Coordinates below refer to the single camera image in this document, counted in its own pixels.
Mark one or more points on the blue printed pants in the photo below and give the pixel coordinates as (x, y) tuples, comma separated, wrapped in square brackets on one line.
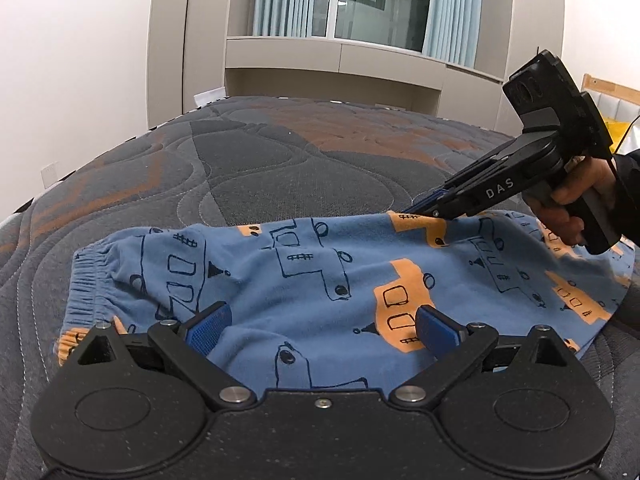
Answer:
[(320, 290)]

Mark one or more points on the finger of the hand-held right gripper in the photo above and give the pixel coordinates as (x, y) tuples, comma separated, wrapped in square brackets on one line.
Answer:
[(425, 202)]

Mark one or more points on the person's right hand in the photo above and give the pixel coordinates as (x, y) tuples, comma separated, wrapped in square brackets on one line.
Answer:
[(570, 195)]

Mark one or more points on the white paper sheet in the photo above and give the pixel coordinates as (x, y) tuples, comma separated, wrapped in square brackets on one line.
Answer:
[(209, 96)]

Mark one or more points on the wooden headboard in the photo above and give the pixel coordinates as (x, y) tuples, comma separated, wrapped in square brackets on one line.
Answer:
[(612, 97)]

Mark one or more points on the white wall socket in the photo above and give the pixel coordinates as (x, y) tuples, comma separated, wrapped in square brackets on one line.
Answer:
[(49, 175)]

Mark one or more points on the yellow shopping bag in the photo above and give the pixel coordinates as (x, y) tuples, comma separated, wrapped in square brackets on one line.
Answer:
[(616, 132)]

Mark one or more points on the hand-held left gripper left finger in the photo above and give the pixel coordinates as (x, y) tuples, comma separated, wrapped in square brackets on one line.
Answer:
[(212, 324)]

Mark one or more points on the grey orange quilted bed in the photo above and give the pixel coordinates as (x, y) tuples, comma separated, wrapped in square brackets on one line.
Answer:
[(280, 160)]

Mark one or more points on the person's right forearm dark sleeve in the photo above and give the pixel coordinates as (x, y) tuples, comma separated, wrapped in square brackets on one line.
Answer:
[(629, 195)]

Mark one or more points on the window with dark frame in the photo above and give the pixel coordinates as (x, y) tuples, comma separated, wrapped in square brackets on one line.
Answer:
[(372, 0)]

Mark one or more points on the beige wardrobe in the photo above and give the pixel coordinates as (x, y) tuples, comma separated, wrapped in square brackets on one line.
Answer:
[(525, 20), (190, 35)]

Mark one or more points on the beige window bench cabinet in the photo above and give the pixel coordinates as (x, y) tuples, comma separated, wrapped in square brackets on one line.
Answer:
[(340, 67)]

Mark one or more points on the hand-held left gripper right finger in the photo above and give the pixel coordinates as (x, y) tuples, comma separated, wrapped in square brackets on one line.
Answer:
[(434, 331)]

